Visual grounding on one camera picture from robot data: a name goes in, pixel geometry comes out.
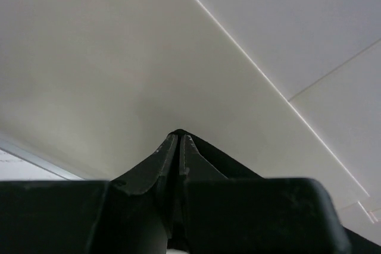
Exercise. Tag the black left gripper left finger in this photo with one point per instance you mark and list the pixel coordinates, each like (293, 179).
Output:
(127, 215)

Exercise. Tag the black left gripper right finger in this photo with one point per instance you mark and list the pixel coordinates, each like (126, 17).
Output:
(253, 215)

